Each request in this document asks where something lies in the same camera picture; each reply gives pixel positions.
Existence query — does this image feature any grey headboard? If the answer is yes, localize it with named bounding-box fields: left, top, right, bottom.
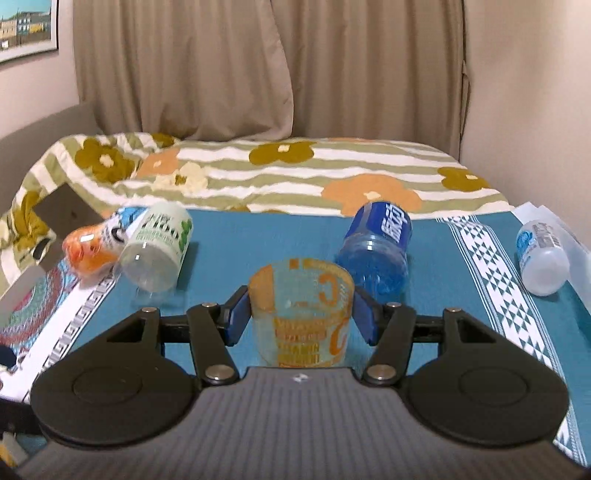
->
left=0, top=102, right=103, bottom=163

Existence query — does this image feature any framed wall poster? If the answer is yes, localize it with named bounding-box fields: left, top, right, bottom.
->
left=0, top=0, right=60, bottom=65

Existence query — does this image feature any orange drink bottle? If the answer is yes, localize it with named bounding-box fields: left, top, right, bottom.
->
left=62, top=206, right=148, bottom=283

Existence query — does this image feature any small clear bottle blue label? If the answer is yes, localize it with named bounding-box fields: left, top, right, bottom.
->
left=515, top=220, right=571, bottom=296

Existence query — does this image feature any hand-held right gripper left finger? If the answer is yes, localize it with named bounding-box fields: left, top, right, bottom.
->
left=107, top=285, right=250, bottom=385

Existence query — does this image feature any clear bottle with green label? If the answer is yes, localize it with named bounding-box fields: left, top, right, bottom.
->
left=119, top=202, right=194, bottom=293

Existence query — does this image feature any floral striped blanket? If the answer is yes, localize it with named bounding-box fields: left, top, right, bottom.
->
left=0, top=132, right=515, bottom=291

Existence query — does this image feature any grey laptop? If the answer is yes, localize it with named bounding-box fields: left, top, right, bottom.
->
left=33, top=184, right=103, bottom=273

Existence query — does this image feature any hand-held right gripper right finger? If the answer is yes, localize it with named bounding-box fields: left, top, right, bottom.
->
left=353, top=291, right=496, bottom=387

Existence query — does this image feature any beige curtain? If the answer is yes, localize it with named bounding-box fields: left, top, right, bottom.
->
left=72, top=0, right=470, bottom=163

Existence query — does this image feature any blue plastic bottle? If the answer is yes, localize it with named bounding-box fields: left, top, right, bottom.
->
left=335, top=200, right=413, bottom=303

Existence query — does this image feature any clear bottle with orange label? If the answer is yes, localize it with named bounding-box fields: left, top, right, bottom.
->
left=248, top=259, right=356, bottom=368

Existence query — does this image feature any teal patterned cloth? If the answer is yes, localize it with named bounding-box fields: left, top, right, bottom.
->
left=0, top=209, right=591, bottom=467

